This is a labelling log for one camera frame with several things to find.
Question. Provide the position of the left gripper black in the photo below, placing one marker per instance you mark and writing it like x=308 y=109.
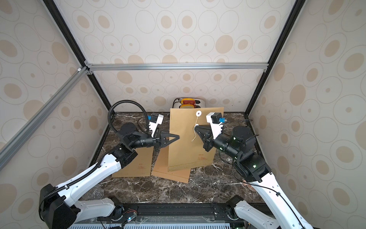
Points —
x=157 y=141

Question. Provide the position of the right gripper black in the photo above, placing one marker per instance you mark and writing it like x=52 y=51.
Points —
x=208 y=139

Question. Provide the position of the brown file envelope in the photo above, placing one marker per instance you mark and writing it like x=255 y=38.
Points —
x=160 y=168
x=140 y=166
x=188 y=152

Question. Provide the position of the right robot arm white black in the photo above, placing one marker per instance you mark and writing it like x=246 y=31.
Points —
x=255 y=172

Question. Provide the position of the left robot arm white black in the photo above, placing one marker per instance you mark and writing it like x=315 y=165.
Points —
x=116 y=159

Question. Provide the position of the red toaster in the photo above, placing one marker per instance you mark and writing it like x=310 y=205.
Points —
x=199 y=104

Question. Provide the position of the yellow toast rear slot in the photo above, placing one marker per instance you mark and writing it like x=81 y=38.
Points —
x=188 y=101

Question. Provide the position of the clear plastic cup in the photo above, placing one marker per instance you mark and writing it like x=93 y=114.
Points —
x=94 y=193

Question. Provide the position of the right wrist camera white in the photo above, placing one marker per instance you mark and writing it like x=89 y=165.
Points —
x=216 y=121

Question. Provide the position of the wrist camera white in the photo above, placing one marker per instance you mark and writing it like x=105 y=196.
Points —
x=155 y=119
x=216 y=121

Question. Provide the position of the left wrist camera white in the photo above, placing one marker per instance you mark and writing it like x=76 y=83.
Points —
x=155 y=119

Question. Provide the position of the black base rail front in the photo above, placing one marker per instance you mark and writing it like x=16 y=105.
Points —
x=174 y=213

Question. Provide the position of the horizontal aluminium rail back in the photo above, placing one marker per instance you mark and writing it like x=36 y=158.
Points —
x=180 y=66

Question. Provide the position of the diagonal aluminium rail left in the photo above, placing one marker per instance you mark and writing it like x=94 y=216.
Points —
x=15 y=144

